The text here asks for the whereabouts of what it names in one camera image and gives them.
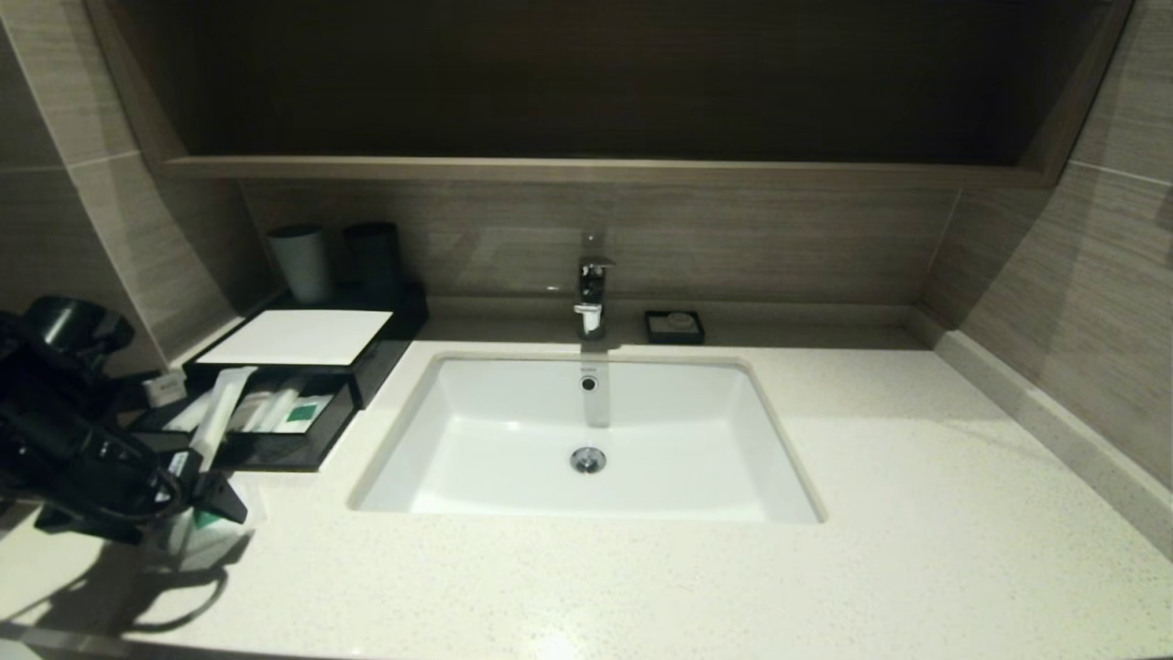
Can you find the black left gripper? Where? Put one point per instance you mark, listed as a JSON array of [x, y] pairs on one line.
[[101, 477]]

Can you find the small clear green-label sachet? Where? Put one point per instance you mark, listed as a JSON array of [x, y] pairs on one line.
[[206, 541]]

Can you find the long clear toothbrush packet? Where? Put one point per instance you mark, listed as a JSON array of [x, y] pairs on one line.
[[220, 412]]

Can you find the beige comb packet green label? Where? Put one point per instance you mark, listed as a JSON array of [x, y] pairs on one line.
[[247, 410]]

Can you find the black pull-out drawer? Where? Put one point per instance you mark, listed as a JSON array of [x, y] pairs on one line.
[[302, 451]]

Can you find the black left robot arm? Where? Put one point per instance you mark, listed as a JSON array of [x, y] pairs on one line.
[[64, 367]]

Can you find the black drawer box housing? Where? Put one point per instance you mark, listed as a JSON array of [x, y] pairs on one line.
[[382, 363]]

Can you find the wide white wrapped packet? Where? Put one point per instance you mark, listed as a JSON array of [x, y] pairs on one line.
[[188, 420]]

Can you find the narrow white wrapped packet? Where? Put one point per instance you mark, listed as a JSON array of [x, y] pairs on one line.
[[279, 408]]

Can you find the flat white green-label packet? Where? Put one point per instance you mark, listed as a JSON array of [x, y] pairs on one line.
[[302, 415]]

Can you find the white paper card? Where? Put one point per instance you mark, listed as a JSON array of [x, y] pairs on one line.
[[302, 335]]

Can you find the pale grey cup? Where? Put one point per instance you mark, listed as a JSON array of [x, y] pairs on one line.
[[299, 264]]

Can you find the black cup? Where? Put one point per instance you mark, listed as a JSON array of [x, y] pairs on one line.
[[371, 264]]

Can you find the chrome drain stopper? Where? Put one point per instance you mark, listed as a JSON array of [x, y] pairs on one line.
[[587, 459]]

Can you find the chrome faucet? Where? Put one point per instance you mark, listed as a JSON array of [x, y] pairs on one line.
[[593, 284]]

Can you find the white ceramic sink basin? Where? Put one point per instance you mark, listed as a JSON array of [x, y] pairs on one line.
[[660, 440]]

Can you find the black soap dish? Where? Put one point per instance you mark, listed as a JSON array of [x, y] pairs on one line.
[[652, 337]]

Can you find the round beige soap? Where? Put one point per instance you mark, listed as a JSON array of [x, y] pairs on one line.
[[680, 321]]

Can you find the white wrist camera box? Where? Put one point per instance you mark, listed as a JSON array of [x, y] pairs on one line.
[[165, 390]]

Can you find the wooden wall shelf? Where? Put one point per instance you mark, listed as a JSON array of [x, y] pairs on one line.
[[596, 170]]

